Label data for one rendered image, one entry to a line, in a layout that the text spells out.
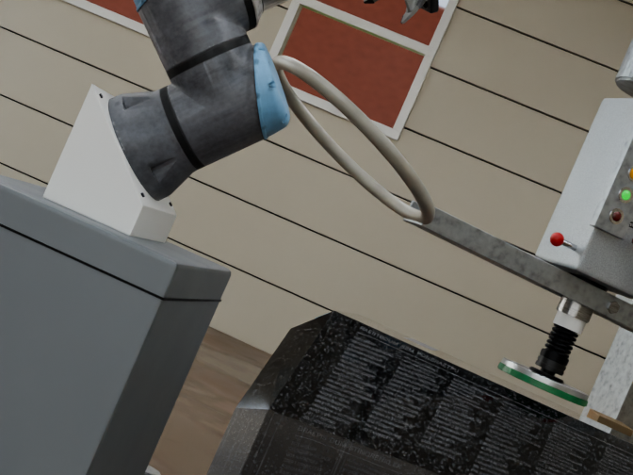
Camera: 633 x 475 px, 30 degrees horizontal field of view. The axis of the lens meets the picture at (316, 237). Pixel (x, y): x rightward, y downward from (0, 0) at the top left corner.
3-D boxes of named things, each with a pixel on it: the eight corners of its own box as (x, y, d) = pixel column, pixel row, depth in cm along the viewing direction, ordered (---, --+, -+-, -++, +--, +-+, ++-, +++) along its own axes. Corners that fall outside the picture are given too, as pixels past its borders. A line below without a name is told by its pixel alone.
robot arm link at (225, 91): (200, 170, 193) (298, 125, 192) (155, 74, 191) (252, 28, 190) (212, 163, 208) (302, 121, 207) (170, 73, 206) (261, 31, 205)
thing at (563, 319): (572, 331, 278) (577, 317, 278) (586, 336, 272) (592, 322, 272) (547, 319, 276) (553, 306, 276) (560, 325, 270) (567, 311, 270)
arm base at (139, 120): (141, 195, 191) (196, 170, 190) (96, 90, 192) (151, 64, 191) (170, 204, 209) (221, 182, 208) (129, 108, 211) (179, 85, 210)
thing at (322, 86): (383, 216, 285) (392, 207, 285) (460, 239, 238) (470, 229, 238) (247, 64, 272) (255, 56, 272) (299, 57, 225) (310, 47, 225)
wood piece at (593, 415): (583, 423, 343) (590, 407, 343) (615, 438, 342) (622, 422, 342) (592, 432, 322) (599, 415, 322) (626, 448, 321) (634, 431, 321)
